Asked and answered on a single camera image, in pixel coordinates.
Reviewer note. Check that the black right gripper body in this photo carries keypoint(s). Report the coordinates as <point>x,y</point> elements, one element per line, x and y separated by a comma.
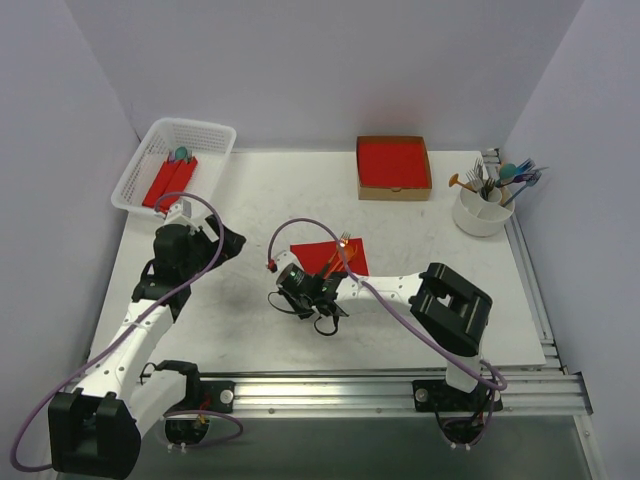
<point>326,288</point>

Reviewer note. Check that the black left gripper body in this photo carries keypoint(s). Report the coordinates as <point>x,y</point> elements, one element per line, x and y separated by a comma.
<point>220,242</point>

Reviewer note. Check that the red paper napkin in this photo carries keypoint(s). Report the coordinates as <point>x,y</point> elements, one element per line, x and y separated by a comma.
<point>313,256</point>

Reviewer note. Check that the gold fork green handle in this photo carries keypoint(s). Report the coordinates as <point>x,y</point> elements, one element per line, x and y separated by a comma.
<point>343,241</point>

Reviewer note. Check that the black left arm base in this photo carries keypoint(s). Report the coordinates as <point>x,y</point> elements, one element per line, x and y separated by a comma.
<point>189,424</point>

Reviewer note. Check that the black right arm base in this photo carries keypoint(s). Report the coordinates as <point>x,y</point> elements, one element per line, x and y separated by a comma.
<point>462,418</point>

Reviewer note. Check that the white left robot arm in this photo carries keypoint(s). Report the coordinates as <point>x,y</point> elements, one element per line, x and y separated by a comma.
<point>97,428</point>

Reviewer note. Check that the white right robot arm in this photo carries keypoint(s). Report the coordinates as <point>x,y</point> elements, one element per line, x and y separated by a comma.
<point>439,306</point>

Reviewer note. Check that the red rolled napkin left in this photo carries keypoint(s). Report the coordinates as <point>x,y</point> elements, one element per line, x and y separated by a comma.
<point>160,183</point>

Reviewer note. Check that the red napkin stack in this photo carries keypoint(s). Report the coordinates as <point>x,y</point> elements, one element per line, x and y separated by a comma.
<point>392,165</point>

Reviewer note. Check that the teal spoon in basket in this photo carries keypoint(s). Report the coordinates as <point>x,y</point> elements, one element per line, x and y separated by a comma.
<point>182,154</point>

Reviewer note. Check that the white plastic basket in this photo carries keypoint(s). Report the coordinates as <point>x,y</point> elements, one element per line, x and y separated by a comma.
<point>211,145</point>

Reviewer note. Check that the brown cardboard box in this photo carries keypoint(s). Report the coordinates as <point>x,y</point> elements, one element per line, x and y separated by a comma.
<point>393,194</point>

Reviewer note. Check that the white utensil holder cup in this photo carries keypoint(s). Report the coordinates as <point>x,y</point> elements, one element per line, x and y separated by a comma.
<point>483,218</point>

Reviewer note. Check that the silver metal fork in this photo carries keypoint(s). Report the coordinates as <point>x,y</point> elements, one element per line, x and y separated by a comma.
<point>480,184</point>

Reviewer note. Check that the teal spoon in cup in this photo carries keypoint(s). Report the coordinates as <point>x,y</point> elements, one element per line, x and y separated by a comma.
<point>507,171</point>

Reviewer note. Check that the blue plastic fork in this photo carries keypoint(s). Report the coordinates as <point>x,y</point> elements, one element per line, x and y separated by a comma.
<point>528,175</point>

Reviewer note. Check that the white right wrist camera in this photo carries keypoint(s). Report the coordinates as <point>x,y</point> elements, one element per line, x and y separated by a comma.
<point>281,260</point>

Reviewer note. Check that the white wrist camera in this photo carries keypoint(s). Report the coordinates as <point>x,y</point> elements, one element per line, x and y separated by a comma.
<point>281,260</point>
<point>179,213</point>

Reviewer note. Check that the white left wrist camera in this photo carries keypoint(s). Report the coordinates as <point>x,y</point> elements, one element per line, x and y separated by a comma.
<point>179,213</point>

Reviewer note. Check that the aluminium rail frame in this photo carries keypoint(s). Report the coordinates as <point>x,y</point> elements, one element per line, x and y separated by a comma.
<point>282,368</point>

